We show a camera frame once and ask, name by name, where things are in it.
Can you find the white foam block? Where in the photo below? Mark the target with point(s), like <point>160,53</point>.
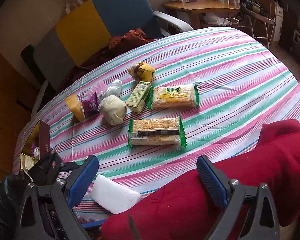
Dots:
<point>112,196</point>

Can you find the green carton box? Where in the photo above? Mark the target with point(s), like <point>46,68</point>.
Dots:
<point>139,96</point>

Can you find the dark red blanket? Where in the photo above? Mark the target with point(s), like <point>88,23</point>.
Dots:
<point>117,46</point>

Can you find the cracker pack green edges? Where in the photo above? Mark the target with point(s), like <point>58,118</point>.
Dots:
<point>173,96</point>

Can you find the yellow sponge piece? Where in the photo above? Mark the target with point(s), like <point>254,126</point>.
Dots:
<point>75,107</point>

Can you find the purple snack packet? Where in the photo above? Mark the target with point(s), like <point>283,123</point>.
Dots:
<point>90,107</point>

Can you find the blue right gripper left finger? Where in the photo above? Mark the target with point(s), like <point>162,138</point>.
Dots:
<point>79,180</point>

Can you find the red pillow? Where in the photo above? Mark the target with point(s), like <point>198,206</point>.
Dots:
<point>247,196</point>

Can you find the yellow plush toy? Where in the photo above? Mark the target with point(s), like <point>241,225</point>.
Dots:
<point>142,72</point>

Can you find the cracker pack with black band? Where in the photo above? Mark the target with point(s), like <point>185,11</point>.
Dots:
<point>159,131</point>

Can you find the striped pink green bedsheet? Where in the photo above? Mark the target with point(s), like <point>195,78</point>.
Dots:
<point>241,86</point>

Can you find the gold metal tin box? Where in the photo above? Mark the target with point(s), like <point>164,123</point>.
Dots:
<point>30,154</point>

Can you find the white plastic bag bundle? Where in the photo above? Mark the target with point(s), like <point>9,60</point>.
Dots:
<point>113,89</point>

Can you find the grey yellow blue sofa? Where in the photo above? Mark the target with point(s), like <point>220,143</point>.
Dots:
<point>88,29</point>

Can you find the wooden side table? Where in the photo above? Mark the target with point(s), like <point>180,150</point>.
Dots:
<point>193,9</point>

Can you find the pink hair roller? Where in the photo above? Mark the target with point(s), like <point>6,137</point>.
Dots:
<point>98,88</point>

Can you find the dark red tin lid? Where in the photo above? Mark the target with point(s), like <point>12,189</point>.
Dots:
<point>44,139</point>

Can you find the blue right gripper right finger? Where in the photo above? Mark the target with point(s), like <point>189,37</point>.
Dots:
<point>214,180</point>

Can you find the cream sock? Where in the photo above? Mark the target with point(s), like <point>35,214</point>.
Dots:
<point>113,109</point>

